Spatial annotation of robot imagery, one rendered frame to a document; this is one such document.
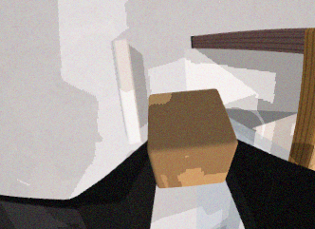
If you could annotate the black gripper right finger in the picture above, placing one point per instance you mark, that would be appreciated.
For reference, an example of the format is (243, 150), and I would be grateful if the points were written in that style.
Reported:
(271, 193)

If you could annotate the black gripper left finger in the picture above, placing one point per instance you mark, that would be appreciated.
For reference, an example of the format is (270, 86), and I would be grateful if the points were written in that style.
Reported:
(123, 199)

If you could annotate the brown cube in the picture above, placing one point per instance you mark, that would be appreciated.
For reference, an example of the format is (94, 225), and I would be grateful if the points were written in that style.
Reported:
(190, 139)

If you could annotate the wooden box with clear front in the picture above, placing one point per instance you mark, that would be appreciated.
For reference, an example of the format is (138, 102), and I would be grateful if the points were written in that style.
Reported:
(267, 82)

